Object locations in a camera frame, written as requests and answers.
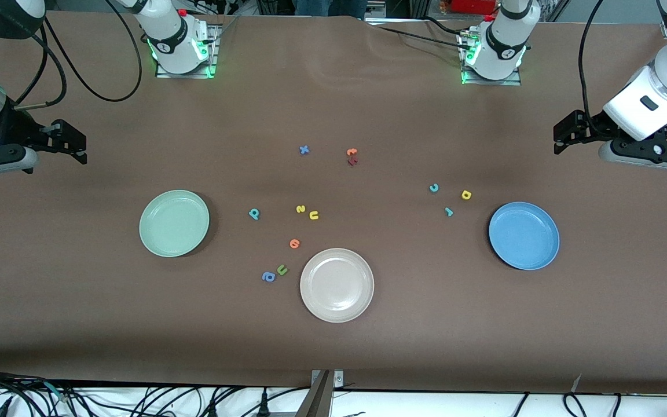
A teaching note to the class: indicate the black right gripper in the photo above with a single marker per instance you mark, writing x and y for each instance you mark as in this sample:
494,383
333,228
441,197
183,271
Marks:
14,127

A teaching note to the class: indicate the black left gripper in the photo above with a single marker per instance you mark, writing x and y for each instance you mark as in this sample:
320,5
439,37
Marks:
594,125

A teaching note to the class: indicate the teal foam letter p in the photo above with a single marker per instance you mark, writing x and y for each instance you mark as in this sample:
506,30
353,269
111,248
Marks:
254,214

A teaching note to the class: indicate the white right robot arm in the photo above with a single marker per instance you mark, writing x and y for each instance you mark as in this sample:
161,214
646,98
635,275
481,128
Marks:
174,46

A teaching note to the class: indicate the blue plate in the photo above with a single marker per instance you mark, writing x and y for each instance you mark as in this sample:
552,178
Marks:
524,236

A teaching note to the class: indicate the green plate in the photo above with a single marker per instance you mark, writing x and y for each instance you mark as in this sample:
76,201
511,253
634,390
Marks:
174,223

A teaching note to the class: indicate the red box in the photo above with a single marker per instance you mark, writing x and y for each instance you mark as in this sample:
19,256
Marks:
472,6

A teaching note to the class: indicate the blue foam letter a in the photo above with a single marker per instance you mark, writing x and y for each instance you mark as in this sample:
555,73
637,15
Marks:
268,277

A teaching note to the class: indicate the green foam letter u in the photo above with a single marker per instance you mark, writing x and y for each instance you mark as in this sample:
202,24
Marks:
282,270

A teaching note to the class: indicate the person in blue jeans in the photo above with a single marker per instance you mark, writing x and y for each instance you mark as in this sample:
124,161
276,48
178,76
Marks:
330,7

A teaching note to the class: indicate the brown table cover sheet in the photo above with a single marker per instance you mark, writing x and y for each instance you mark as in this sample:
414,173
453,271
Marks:
397,347

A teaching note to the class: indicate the beige plate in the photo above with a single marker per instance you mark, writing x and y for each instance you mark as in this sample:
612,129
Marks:
337,285

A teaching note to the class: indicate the black power plug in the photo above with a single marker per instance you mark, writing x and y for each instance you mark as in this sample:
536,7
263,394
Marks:
212,408
263,405

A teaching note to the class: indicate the grey metal beam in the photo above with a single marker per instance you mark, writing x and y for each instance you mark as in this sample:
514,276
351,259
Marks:
317,399

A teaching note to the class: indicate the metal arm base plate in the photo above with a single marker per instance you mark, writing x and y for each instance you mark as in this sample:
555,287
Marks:
493,82
186,75

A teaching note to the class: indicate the aluminium frame rail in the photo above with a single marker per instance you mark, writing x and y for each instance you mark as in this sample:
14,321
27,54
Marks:
664,32

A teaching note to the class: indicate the silver corner bracket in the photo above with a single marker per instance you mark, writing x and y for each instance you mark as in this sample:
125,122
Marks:
338,379

